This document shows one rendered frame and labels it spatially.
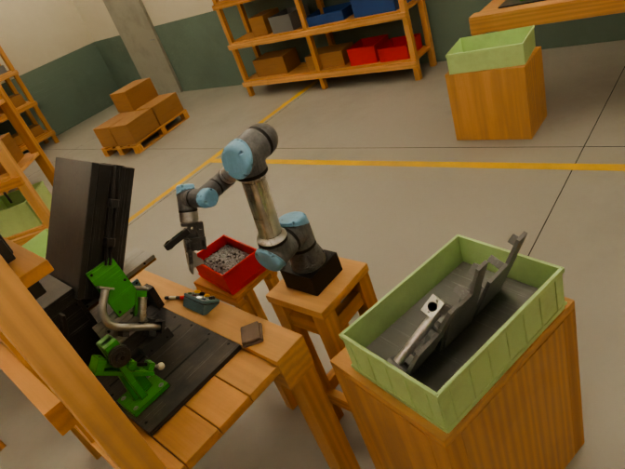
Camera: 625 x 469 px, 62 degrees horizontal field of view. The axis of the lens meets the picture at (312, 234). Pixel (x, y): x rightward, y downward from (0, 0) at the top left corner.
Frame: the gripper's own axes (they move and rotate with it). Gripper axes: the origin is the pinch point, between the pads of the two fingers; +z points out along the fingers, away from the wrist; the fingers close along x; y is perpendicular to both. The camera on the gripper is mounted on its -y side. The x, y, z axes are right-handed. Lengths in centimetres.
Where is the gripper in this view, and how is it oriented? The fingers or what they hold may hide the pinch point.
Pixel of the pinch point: (190, 271)
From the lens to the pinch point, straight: 218.9
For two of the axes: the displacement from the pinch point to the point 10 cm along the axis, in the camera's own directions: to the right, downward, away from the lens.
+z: 0.9, 9.8, 1.6
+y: 9.2, -1.4, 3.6
